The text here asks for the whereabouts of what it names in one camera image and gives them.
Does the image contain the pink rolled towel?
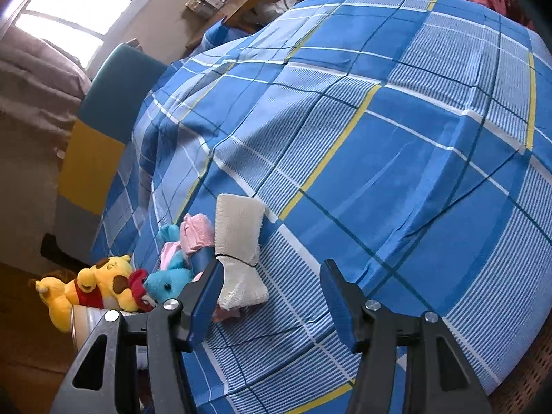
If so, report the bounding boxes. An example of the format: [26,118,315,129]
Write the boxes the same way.
[179,213,242,322]

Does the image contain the yellow plush with brown spots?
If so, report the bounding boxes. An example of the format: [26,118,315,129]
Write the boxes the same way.
[88,255,139,311]

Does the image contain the blue plaid bed sheet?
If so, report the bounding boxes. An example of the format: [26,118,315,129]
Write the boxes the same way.
[88,0,552,414]

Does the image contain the black hair tie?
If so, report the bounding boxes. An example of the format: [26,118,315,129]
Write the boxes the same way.
[216,251,256,265]

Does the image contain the blue elephant plush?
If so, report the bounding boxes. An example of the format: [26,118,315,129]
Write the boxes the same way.
[144,223,195,307]

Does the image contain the blue wrap band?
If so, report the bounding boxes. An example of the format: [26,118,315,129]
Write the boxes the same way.
[190,246,216,285]

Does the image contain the red and white plush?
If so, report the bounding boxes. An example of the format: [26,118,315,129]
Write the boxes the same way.
[128,269,154,312]

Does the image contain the wooden desk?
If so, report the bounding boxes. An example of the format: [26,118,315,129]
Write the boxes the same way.
[185,0,380,35]

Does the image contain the window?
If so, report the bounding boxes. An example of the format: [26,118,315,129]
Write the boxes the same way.
[4,0,167,70]

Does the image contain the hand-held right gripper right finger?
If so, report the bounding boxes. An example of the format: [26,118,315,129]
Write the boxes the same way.
[320,259,494,414]

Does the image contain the yellow bear plush red shirt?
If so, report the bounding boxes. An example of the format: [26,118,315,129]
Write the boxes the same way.
[34,267,108,333]

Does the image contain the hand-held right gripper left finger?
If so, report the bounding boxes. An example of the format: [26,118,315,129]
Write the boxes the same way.
[49,259,225,414]

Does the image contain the beige towel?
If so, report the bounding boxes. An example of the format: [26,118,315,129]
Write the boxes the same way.
[213,193,270,311]

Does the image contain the colour block headboard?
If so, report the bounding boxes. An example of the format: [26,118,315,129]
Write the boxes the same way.
[52,43,169,259]

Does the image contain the brown curtain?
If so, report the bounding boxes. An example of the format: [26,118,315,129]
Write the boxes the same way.
[0,26,92,156]

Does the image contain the white plastic jar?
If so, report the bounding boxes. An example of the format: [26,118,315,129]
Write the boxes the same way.
[71,305,151,372]

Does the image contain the brown woven mat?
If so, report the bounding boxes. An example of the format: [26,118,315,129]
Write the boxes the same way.
[487,328,552,414]

